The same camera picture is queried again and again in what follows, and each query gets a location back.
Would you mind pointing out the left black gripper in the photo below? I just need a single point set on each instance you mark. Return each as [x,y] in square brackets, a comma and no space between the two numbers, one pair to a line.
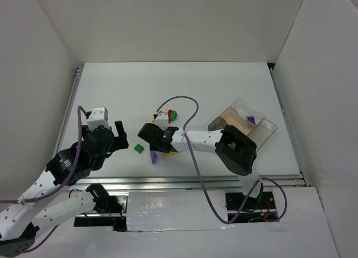
[118,140]

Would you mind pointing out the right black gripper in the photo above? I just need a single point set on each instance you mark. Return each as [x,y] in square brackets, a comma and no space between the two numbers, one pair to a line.
[156,147]

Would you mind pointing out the purple arch lego piece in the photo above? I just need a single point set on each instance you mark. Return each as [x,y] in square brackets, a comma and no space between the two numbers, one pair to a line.
[153,157]

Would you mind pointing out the small purple lego brick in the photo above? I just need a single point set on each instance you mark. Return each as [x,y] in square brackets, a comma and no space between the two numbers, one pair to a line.
[251,119]

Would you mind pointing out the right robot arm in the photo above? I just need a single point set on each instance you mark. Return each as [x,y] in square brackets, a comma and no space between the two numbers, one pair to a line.
[237,151]

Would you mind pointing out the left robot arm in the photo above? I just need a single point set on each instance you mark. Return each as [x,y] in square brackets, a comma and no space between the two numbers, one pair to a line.
[31,215]

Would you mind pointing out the yellow long lego plate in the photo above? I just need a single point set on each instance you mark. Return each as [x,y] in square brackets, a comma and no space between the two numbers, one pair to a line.
[171,154]

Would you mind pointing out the green square lego brick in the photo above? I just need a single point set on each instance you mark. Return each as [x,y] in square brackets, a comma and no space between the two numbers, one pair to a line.
[139,148]

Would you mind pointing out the red green lego block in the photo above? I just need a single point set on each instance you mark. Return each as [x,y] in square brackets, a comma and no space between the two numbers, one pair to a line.
[172,115]

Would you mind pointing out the foil covered panel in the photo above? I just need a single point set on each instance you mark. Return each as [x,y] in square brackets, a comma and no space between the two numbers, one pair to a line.
[170,211]

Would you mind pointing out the clear compartment container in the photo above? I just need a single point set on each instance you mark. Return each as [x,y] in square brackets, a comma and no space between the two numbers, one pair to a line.
[236,114]

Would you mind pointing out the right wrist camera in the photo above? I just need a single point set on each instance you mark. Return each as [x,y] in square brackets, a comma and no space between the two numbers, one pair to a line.
[162,120]

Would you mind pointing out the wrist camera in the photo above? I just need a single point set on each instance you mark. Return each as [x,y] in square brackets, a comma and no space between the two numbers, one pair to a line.
[98,116]
[162,120]

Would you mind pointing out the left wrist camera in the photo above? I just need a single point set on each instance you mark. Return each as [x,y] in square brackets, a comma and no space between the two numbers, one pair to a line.
[98,116]

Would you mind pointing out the aluminium frame rail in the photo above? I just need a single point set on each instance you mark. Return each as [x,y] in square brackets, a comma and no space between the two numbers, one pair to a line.
[161,183]

